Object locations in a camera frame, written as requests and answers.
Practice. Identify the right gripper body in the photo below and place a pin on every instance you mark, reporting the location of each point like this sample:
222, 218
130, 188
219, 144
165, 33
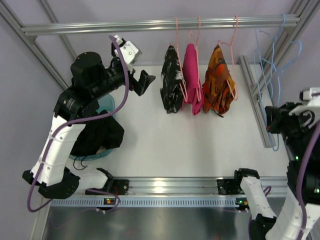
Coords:
272, 120

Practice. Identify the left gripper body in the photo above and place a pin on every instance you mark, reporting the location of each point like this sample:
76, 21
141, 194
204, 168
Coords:
136, 83

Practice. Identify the blue wire hanger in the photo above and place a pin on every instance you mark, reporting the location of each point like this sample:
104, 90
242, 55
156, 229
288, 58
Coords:
278, 73

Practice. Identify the black trousers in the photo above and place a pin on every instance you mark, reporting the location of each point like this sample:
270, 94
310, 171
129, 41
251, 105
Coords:
105, 132

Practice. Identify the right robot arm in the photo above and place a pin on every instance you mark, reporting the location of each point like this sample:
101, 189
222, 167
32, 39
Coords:
301, 208

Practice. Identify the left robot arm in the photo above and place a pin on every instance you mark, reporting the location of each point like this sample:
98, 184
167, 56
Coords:
79, 129

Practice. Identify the pink hanger left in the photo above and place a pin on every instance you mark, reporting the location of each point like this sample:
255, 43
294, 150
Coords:
183, 84

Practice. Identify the pink hanger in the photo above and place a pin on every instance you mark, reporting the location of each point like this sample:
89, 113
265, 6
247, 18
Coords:
191, 38
233, 57
183, 84

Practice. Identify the empty blue hanger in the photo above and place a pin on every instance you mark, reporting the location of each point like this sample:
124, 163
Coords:
267, 66

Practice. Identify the pink hanger middle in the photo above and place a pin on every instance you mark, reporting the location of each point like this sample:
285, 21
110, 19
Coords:
191, 38

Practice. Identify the pink hanger right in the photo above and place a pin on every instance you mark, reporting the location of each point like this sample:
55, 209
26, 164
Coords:
233, 57

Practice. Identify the teal plastic basket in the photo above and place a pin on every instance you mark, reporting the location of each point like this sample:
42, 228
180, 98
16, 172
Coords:
106, 103

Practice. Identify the black white patterned garment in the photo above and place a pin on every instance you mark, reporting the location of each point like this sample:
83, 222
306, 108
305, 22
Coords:
171, 76

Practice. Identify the pink garment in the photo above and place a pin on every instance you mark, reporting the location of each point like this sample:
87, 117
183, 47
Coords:
190, 69

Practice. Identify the orange patterned garment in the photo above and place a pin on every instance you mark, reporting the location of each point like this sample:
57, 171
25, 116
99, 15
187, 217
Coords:
219, 89

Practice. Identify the beige garment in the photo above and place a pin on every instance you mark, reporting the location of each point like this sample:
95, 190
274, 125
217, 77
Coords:
101, 150

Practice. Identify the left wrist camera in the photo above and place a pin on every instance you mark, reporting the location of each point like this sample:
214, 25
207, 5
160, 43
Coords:
129, 50

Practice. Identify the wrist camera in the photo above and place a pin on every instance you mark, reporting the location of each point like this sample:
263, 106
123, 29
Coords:
310, 100
129, 50

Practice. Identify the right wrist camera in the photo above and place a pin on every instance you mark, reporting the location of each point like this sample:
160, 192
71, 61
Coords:
310, 100

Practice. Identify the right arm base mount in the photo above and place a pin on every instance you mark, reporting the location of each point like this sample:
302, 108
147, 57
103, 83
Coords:
228, 186

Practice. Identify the aluminium hanging rail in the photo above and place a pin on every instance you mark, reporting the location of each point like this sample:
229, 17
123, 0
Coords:
263, 21

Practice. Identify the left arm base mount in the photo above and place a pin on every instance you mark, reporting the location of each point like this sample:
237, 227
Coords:
117, 187

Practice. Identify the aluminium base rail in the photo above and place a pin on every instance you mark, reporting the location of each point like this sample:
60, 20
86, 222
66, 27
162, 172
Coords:
174, 186

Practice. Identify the slotted cable duct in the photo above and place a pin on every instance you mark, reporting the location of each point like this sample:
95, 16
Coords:
210, 201

